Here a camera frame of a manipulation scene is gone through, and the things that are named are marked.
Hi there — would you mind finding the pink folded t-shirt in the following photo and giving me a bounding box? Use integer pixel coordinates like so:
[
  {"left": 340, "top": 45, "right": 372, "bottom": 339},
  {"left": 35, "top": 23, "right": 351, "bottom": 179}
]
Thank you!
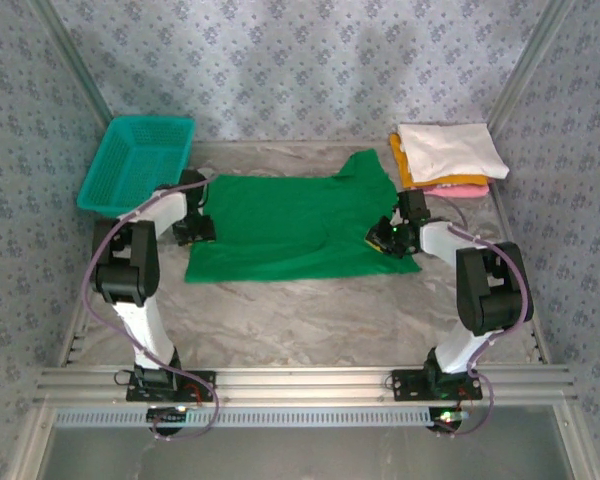
[{"left": 422, "top": 183, "right": 491, "bottom": 199}]

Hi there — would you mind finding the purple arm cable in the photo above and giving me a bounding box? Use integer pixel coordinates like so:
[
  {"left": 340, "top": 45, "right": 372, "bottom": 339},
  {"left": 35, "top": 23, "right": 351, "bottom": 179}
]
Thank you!
[
  {"left": 81, "top": 173, "right": 221, "bottom": 442},
  {"left": 427, "top": 194, "right": 531, "bottom": 440}
]

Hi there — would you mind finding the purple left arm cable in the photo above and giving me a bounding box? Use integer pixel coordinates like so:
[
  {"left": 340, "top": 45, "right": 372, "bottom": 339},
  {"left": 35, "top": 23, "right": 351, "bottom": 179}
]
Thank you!
[{"left": 81, "top": 173, "right": 221, "bottom": 442}]

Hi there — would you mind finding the grey slotted cable duct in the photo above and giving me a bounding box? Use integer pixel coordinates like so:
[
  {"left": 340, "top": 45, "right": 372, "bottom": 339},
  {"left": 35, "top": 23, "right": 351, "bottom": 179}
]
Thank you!
[{"left": 53, "top": 405, "right": 454, "bottom": 429}]

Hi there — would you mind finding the white folded t-shirt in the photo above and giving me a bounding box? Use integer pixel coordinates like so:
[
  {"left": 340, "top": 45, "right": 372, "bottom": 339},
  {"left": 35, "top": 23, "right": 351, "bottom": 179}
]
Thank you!
[{"left": 396, "top": 122, "right": 510, "bottom": 185}]

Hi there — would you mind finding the teal plastic basket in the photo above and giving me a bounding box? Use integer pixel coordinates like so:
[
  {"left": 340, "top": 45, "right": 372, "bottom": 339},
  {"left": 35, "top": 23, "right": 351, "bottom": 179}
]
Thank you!
[{"left": 76, "top": 116, "right": 197, "bottom": 219}]

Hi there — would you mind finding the orange folded t-shirt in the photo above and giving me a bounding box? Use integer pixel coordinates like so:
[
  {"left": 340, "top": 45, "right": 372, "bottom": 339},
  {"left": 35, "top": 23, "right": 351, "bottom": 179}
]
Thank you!
[{"left": 388, "top": 132, "right": 490, "bottom": 190}]

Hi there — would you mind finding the aluminium mounting rail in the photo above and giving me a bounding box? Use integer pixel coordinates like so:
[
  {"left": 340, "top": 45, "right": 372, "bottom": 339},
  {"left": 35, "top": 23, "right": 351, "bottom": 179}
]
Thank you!
[{"left": 33, "top": 364, "right": 579, "bottom": 404}]

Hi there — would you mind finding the green t-shirt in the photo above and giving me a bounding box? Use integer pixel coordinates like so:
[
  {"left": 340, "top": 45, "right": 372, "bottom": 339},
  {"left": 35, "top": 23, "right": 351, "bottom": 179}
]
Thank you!
[{"left": 183, "top": 148, "right": 422, "bottom": 285}]

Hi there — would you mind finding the aluminium frame post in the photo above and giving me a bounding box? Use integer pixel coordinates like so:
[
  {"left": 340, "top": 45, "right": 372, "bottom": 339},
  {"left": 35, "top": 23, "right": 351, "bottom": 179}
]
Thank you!
[{"left": 485, "top": 0, "right": 579, "bottom": 139}]

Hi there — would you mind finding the small circuit board with LED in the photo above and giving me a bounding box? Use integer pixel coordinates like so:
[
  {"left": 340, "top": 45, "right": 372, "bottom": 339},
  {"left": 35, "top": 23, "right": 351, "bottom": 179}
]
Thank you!
[
  {"left": 146, "top": 406, "right": 191, "bottom": 431},
  {"left": 429, "top": 407, "right": 469, "bottom": 434}
]

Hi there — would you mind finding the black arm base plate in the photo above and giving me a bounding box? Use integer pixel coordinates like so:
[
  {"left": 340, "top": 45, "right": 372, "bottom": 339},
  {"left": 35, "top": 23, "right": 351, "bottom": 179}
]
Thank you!
[
  {"left": 125, "top": 370, "right": 217, "bottom": 403},
  {"left": 392, "top": 369, "right": 484, "bottom": 402}
]

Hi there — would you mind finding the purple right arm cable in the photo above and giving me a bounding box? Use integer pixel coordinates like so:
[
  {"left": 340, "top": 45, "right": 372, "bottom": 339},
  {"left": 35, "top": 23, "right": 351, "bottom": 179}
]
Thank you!
[{"left": 427, "top": 194, "right": 531, "bottom": 440}]

